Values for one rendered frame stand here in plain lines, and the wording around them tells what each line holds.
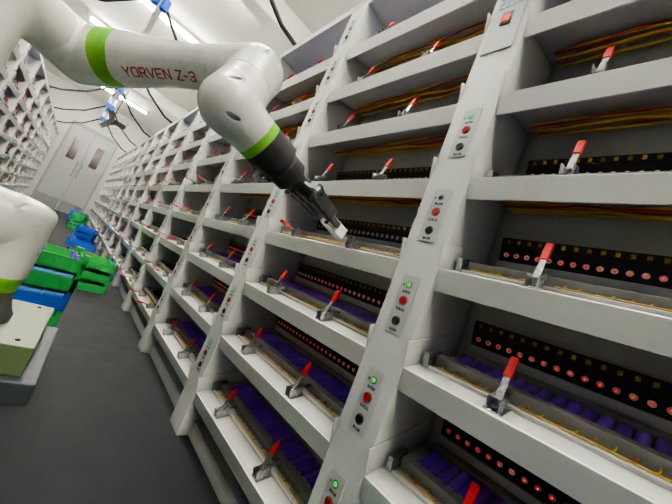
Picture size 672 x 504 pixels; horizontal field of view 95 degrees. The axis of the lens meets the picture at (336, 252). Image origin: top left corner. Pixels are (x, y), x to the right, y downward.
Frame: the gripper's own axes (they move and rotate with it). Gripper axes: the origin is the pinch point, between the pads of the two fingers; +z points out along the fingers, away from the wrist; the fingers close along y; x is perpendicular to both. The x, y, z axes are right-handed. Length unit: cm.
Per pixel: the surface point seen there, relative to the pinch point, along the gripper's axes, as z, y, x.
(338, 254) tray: 7.9, -1.9, -3.6
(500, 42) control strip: -8, 23, 51
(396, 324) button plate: 9.9, 23.2, -14.6
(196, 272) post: 22, -113, -28
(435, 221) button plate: 4.1, 23.4, 7.5
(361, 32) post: -14, -43, 87
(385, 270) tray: 8.4, 14.8, -4.4
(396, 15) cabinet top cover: -10, -35, 100
